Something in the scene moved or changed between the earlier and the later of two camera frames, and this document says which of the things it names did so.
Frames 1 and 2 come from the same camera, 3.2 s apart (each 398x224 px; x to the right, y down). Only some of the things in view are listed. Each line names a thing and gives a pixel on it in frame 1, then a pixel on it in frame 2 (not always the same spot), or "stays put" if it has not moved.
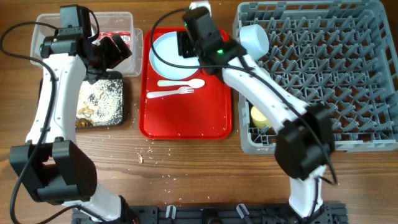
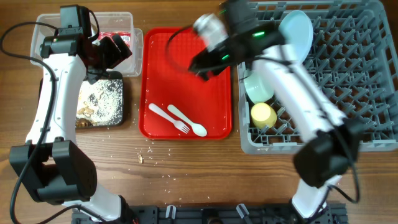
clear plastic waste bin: x=102 y=25 stays put
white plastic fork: x=182 y=90 to x=177 y=124
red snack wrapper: x=125 y=36 stays put
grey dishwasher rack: x=342 y=55 stays put
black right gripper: x=185 y=43 to x=209 y=62
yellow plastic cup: x=259 y=119 stays put
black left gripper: x=116 y=56 stays put
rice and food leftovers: x=100 y=103 stays put
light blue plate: x=166 y=47 to x=297 y=28
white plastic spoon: x=194 y=83 to x=197 y=128
